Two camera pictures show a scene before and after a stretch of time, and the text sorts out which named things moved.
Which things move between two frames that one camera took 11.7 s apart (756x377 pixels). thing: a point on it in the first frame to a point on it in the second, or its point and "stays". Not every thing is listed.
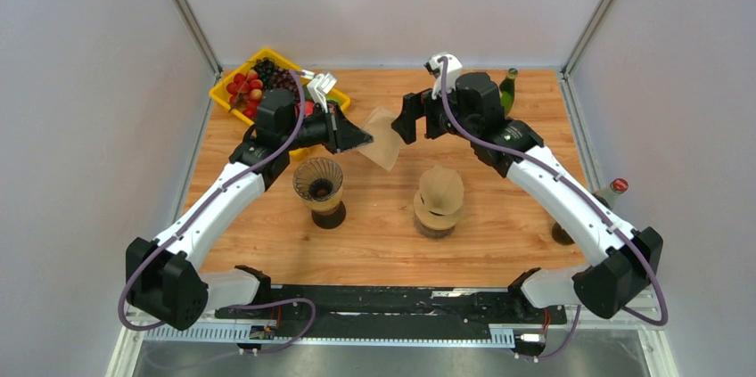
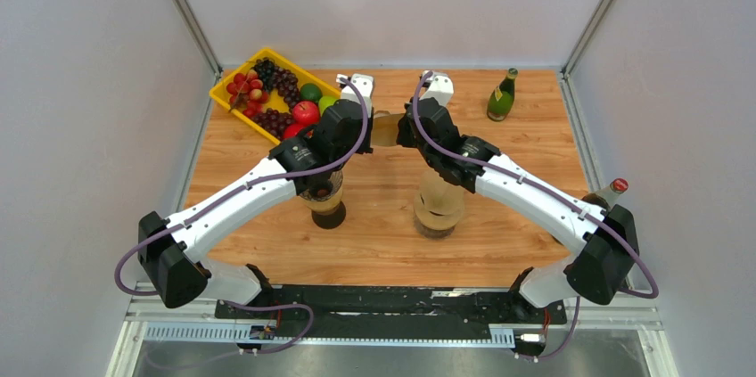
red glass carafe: [328, 219] stays
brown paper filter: [439, 197] stays
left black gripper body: [321, 128] to [365, 144]
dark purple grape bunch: [274, 77] stays
